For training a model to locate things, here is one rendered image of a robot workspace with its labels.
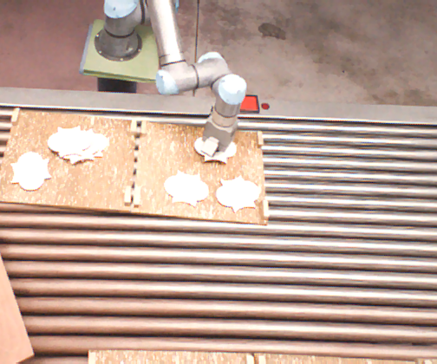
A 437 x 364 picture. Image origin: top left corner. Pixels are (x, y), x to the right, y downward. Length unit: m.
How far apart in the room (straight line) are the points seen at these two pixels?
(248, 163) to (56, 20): 2.15
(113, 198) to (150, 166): 0.17
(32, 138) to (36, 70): 1.54
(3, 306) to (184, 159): 0.71
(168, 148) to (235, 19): 2.11
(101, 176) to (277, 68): 2.02
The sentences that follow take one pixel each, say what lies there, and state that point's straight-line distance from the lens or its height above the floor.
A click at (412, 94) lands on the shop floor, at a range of 3.61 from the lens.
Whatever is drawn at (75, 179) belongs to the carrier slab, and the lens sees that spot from 1.61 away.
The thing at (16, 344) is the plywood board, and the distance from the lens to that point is 1.32.
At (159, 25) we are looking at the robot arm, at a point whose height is 1.33.
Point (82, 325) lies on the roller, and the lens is 1.44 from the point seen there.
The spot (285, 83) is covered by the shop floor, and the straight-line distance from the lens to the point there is 3.33.
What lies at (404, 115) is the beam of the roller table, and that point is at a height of 0.92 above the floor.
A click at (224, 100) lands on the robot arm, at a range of 1.47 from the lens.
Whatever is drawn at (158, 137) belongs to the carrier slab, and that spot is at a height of 0.94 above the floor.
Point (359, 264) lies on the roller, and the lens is 1.67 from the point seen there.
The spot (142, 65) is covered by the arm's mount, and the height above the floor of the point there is 0.90.
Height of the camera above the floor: 2.30
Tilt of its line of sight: 53 degrees down
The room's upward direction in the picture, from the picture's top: 7 degrees clockwise
